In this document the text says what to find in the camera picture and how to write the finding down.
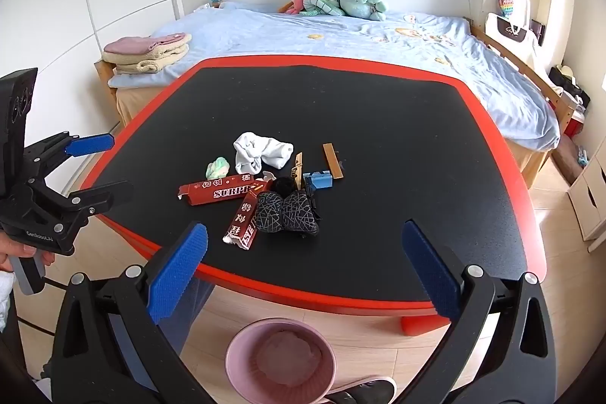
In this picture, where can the long red carton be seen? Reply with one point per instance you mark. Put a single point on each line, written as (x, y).
(215, 192)

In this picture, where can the white tote bag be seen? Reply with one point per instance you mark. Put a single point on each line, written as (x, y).
(513, 32)

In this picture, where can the clear plastic bin liner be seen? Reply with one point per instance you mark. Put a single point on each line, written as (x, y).
(289, 356)

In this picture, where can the black patterned sock bundle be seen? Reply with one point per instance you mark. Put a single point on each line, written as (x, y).
(289, 212)

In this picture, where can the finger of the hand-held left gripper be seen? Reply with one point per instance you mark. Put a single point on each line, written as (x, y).
(104, 195)
(92, 143)

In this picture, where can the straw hat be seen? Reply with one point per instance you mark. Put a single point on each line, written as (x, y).
(563, 70)

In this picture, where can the person's white shirt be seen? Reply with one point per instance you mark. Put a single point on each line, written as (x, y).
(4, 297)

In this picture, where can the green white wad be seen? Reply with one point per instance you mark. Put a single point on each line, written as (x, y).
(218, 167)

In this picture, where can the short red carton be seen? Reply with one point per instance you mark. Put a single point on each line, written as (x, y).
(244, 224)

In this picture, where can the pink folded towel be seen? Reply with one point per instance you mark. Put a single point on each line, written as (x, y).
(137, 44)

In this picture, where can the white sock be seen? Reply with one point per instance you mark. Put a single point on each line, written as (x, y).
(263, 152)

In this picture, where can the wooden bed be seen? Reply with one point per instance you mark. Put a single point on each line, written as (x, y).
(566, 103)

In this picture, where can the beige folded towel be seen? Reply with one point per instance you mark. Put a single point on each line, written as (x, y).
(154, 59)

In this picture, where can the person's left hand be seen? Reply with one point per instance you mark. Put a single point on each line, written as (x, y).
(12, 247)

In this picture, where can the small black clip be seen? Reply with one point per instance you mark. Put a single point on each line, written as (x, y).
(310, 197)

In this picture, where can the rainbow heart bag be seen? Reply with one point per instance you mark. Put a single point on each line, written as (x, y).
(505, 4)

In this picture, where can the black fluffy ball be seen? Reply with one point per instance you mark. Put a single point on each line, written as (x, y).
(284, 185)

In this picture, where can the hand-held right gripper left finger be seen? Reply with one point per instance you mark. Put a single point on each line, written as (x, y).
(180, 274)

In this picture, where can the pink trash bin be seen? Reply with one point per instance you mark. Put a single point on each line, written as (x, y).
(236, 366)

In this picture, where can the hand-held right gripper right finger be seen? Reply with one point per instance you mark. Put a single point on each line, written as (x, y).
(431, 274)

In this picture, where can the small black box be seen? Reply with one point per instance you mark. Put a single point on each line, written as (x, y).
(537, 29)

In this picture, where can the white drawer cabinet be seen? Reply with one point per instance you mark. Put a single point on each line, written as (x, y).
(589, 200)

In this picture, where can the teal floor toy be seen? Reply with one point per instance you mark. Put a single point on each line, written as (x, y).
(581, 158)

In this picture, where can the green striped plush toy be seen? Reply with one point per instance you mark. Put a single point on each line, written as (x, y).
(322, 5)

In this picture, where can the black bag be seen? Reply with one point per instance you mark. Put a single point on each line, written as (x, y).
(573, 89)

